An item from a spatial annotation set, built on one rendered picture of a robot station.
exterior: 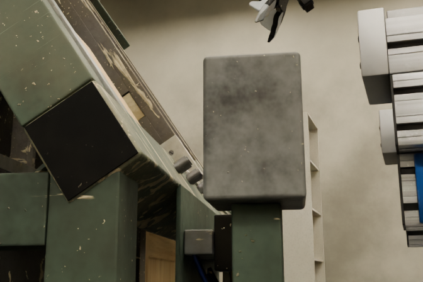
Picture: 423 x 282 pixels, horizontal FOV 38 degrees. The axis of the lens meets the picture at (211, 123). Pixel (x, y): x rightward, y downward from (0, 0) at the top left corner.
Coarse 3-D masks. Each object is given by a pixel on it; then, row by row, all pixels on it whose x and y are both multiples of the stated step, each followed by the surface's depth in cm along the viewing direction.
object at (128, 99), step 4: (124, 96) 163; (128, 96) 163; (124, 100) 162; (128, 100) 162; (132, 100) 162; (128, 104) 162; (132, 104) 162; (136, 104) 162; (132, 108) 162; (136, 108) 161; (132, 112) 161; (136, 112) 161; (140, 112) 161; (136, 116) 161; (140, 116) 161
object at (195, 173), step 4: (192, 172) 122; (196, 172) 122; (200, 172) 122; (188, 176) 122; (192, 176) 122; (196, 176) 122; (200, 176) 122; (188, 180) 122; (192, 180) 122; (196, 180) 122
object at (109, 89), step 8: (48, 0) 109; (56, 8) 108; (64, 16) 112; (64, 24) 107; (72, 32) 107; (80, 40) 110; (80, 48) 106; (88, 56) 105; (96, 64) 110; (96, 72) 104; (104, 80) 104; (112, 88) 108; (112, 96) 103; (120, 104) 102
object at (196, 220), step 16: (176, 192) 97; (176, 208) 97; (192, 208) 107; (208, 208) 128; (176, 224) 96; (192, 224) 107; (208, 224) 127; (224, 224) 99; (176, 240) 95; (192, 240) 98; (208, 240) 98; (224, 240) 99; (176, 256) 95; (192, 256) 98; (208, 256) 104; (224, 256) 98; (176, 272) 94; (192, 272) 105; (208, 272) 125; (224, 272) 136
